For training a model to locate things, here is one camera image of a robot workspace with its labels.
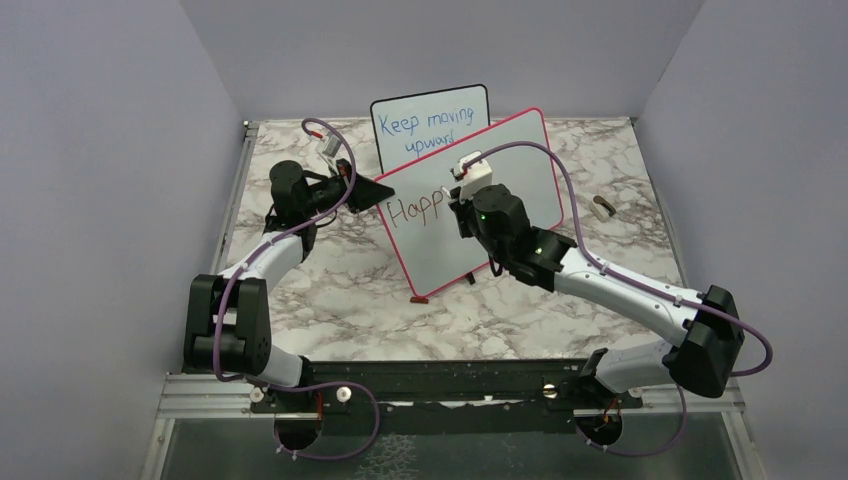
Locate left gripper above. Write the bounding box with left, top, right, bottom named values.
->
left=301, top=158, right=395, bottom=218

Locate pink framed whiteboard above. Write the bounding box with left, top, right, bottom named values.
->
left=377, top=107, right=566, bottom=297

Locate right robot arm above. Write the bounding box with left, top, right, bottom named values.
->
left=448, top=184, right=744, bottom=407

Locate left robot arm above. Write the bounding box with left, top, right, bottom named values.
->
left=183, top=159, right=395, bottom=411

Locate black framed whiteboard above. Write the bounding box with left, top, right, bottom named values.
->
left=370, top=83, right=490, bottom=173

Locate small white eraser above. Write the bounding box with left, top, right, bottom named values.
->
left=590, top=195, right=617, bottom=222

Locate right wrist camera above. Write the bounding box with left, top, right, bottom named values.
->
left=449, top=151, right=493, bottom=202

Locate black mounting rail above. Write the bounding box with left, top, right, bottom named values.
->
left=182, top=354, right=713, bottom=435

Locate aluminium table frame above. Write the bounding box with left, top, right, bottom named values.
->
left=139, top=119, right=770, bottom=480

